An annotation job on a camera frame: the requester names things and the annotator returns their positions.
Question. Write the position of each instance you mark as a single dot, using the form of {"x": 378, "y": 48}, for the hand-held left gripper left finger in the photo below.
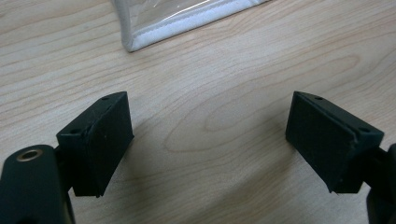
{"x": 93, "y": 146}

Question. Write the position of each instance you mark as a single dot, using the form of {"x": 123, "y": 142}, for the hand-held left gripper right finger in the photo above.
{"x": 327, "y": 140}

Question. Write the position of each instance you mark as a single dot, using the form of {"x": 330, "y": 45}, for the clear pouch with white trim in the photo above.
{"x": 162, "y": 21}

